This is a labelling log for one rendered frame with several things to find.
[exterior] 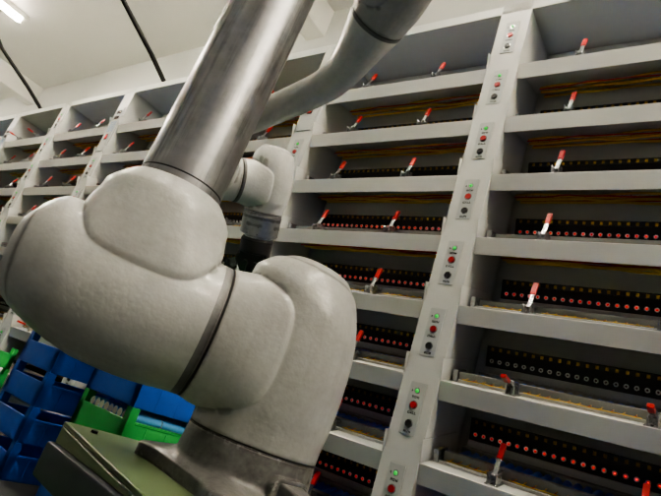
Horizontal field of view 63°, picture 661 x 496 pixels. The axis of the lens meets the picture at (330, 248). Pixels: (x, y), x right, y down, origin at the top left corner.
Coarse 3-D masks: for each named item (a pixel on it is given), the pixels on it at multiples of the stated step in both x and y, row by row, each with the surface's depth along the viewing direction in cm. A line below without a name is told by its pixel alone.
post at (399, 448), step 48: (528, 48) 161; (480, 96) 157; (528, 96) 164; (480, 192) 142; (432, 288) 136; (480, 288) 141; (480, 336) 143; (432, 384) 125; (432, 432) 123; (384, 480) 121
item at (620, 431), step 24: (456, 360) 131; (456, 384) 122; (552, 384) 128; (576, 384) 125; (480, 408) 118; (504, 408) 115; (528, 408) 112; (552, 408) 109; (576, 408) 110; (576, 432) 106; (600, 432) 103; (624, 432) 101; (648, 432) 99
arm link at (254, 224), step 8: (248, 216) 121; (256, 216) 120; (264, 216) 120; (272, 216) 122; (248, 224) 121; (256, 224) 120; (264, 224) 120; (272, 224) 121; (248, 232) 121; (256, 232) 120; (264, 232) 120; (272, 232) 122
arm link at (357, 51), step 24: (360, 24) 86; (336, 48) 94; (360, 48) 89; (384, 48) 89; (336, 72) 95; (360, 72) 94; (288, 96) 100; (312, 96) 99; (336, 96) 99; (264, 120) 102; (240, 168) 115
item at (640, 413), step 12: (492, 384) 122; (504, 384) 121; (540, 396) 116; (552, 396) 115; (564, 396) 113; (576, 396) 112; (600, 408) 108; (612, 408) 108; (624, 408) 107; (636, 408) 105; (660, 420) 103
